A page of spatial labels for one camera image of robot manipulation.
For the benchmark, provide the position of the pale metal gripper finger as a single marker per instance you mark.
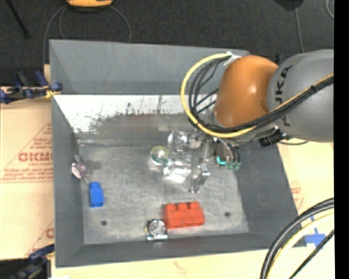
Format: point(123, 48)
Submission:
point(200, 178)
point(188, 161)

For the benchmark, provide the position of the clear glass thing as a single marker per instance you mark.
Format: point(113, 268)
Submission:
point(177, 174)

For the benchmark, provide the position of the clear plastic thing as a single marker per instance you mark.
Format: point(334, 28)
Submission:
point(178, 141)

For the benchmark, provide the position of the clear yellow-green ball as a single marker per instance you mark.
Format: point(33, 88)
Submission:
point(159, 155)

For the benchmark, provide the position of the red toy brick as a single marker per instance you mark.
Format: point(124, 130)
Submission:
point(183, 216)

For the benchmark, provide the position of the silver round metal thing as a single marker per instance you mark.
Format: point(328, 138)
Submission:
point(156, 230)

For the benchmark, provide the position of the grey metal bin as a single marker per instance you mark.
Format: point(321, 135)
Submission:
point(128, 202)

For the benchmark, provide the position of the blue toy block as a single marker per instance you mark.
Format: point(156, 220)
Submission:
point(96, 195)

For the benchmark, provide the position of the brown cardboard board red print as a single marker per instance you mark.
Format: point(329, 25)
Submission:
point(23, 190)

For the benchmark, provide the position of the black cylinder on white bracket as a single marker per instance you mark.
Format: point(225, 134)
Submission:
point(270, 140)

